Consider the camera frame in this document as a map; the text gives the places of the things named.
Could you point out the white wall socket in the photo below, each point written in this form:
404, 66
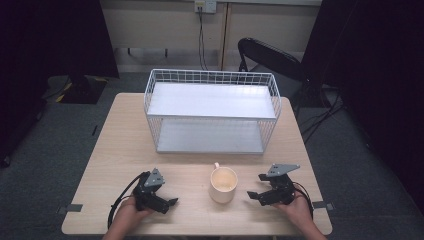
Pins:
205, 5

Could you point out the person's left hand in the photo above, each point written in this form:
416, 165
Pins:
128, 213

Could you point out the cream ceramic cup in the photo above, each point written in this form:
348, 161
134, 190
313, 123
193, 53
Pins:
223, 184

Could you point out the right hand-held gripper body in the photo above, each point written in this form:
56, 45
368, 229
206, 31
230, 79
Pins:
281, 190

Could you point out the black stand base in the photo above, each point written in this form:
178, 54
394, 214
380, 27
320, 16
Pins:
83, 90

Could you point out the grey tape strip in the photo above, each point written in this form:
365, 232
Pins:
322, 205
70, 208

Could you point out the person's right hand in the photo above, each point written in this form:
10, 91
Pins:
296, 211

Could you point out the black chair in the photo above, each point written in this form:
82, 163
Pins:
270, 56

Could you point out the black curtain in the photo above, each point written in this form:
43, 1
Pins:
40, 50
376, 83

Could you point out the wooden wall strip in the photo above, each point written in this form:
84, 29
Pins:
225, 36

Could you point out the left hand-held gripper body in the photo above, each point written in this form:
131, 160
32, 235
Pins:
154, 180

